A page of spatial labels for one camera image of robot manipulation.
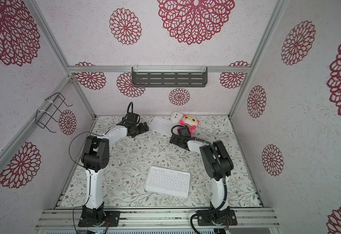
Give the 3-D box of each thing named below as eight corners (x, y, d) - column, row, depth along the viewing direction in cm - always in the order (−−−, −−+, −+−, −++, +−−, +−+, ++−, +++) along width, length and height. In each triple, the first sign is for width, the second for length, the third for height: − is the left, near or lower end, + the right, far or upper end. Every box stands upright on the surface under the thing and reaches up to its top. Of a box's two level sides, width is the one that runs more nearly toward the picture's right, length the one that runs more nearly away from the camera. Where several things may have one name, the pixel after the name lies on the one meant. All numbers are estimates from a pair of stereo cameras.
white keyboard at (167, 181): (144, 190, 85) (143, 188, 82) (150, 167, 94) (149, 165, 91) (187, 198, 82) (188, 196, 80) (190, 174, 91) (190, 172, 89)
